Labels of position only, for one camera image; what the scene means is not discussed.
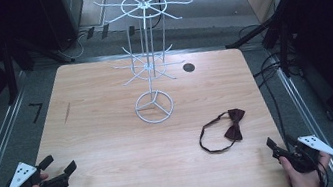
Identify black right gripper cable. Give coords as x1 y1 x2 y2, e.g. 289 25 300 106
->
309 148 331 187

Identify black floor cables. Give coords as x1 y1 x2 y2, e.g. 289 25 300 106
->
237 17 316 156

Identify black metal stand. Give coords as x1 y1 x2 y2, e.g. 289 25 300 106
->
221 7 303 88
0 26 82 106

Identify dark red bow tie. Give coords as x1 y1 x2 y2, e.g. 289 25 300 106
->
194 106 252 156

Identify white wire display rack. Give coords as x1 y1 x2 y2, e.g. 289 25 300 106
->
92 0 212 131

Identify person's right hand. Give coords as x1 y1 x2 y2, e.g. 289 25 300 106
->
278 149 333 187

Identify dark cabinet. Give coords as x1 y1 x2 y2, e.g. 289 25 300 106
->
37 0 91 54

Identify black round table grommet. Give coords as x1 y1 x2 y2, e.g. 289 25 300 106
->
181 62 196 75

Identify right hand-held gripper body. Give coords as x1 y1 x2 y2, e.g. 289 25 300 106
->
270 131 333 178

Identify white floor cable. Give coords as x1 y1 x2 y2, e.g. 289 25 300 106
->
54 30 93 63

